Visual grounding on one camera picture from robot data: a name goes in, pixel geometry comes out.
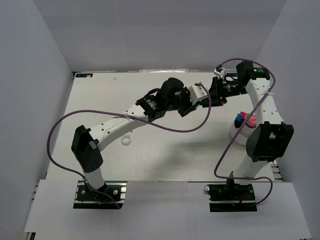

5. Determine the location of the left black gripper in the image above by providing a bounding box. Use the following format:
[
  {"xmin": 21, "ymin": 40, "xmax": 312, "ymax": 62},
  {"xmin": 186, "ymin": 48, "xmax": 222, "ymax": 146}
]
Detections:
[{"xmin": 165, "ymin": 86, "xmax": 201, "ymax": 117}]

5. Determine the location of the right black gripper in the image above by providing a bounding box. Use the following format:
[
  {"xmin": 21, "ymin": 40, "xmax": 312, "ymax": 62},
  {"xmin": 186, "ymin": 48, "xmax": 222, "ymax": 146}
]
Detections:
[{"xmin": 200, "ymin": 76, "xmax": 248, "ymax": 108}]

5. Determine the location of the pink black highlighter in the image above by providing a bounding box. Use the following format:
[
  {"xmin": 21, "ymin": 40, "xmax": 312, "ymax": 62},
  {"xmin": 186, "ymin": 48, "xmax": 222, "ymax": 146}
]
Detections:
[{"xmin": 239, "ymin": 111, "xmax": 246, "ymax": 120}]

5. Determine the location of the pink capped clear tube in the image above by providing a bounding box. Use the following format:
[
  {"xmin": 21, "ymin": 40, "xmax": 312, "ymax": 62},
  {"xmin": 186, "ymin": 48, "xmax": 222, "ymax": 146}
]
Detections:
[{"xmin": 246, "ymin": 115, "xmax": 257, "ymax": 129}]

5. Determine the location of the blue black highlighter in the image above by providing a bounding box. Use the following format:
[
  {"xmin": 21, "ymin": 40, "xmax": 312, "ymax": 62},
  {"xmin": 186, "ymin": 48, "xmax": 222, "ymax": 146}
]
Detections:
[{"xmin": 234, "ymin": 113, "xmax": 244, "ymax": 129}]

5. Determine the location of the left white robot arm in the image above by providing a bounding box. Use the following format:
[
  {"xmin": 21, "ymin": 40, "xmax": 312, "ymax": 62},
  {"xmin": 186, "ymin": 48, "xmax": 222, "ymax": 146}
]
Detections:
[{"xmin": 71, "ymin": 77, "xmax": 207, "ymax": 200}]

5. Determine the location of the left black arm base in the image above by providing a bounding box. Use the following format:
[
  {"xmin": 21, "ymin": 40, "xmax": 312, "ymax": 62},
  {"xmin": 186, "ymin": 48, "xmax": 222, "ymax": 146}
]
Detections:
[{"xmin": 73, "ymin": 180, "xmax": 127, "ymax": 210}]

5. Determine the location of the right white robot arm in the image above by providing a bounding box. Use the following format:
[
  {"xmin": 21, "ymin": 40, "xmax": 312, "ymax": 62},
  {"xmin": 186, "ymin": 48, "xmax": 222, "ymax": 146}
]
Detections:
[{"xmin": 213, "ymin": 58, "xmax": 294, "ymax": 200}]

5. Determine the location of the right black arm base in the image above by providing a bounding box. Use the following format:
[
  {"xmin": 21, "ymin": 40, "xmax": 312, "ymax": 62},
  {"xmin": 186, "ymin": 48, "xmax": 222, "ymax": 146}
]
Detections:
[{"xmin": 203, "ymin": 179, "xmax": 257, "ymax": 213}]

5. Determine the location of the right corner label sticker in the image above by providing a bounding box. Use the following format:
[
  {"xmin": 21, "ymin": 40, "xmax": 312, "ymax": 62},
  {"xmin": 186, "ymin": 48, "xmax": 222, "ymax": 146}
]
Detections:
[{"xmin": 227, "ymin": 73, "xmax": 237, "ymax": 78}]

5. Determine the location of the corner label sticker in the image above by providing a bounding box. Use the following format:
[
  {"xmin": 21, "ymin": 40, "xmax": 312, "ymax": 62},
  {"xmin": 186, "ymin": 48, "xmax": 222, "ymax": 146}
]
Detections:
[
  {"xmin": 227, "ymin": 73, "xmax": 237, "ymax": 78},
  {"xmin": 75, "ymin": 73, "xmax": 93, "ymax": 78}
]

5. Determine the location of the white round divided container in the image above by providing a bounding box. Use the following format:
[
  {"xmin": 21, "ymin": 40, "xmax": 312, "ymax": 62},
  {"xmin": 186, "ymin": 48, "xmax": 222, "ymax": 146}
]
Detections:
[{"xmin": 229, "ymin": 119, "xmax": 254, "ymax": 146}]

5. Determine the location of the left corner label sticker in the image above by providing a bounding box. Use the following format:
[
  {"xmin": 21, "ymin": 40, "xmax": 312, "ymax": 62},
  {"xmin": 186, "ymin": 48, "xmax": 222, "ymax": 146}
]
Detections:
[{"xmin": 75, "ymin": 73, "xmax": 93, "ymax": 78}]

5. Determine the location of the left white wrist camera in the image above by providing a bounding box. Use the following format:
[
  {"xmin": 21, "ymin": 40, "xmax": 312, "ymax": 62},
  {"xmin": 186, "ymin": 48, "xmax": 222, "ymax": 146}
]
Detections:
[{"xmin": 187, "ymin": 82, "xmax": 208, "ymax": 105}]

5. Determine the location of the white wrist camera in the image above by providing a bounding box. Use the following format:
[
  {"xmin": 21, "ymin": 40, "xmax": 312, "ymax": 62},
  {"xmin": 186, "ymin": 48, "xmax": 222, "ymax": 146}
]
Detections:
[
  {"xmin": 213, "ymin": 64, "xmax": 226, "ymax": 79},
  {"xmin": 187, "ymin": 82, "xmax": 208, "ymax": 105}
]

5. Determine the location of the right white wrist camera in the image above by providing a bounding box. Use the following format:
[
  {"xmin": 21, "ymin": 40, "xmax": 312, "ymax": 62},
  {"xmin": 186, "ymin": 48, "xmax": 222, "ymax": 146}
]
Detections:
[{"xmin": 213, "ymin": 64, "xmax": 226, "ymax": 79}]

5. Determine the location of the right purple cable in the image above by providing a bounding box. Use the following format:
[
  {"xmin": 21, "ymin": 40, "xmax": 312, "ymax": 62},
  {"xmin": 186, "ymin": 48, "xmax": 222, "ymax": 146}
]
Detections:
[{"xmin": 214, "ymin": 57, "xmax": 277, "ymax": 205}]

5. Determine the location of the purple cable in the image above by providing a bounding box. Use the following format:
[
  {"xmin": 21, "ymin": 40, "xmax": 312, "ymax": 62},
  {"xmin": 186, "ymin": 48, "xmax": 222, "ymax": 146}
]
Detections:
[
  {"xmin": 214, "ymin": 57, "xmax": 277, "ymax": 205},
  {"xmin": 46, "ymin": 83, "xmax": 211, "ymax": 209}
]

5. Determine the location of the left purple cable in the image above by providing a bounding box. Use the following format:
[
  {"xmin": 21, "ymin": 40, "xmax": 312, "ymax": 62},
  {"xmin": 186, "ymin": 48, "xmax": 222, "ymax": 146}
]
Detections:
[{"xmin": 46, "ymin": 83, "xmax": 211, "ymax": 209}]

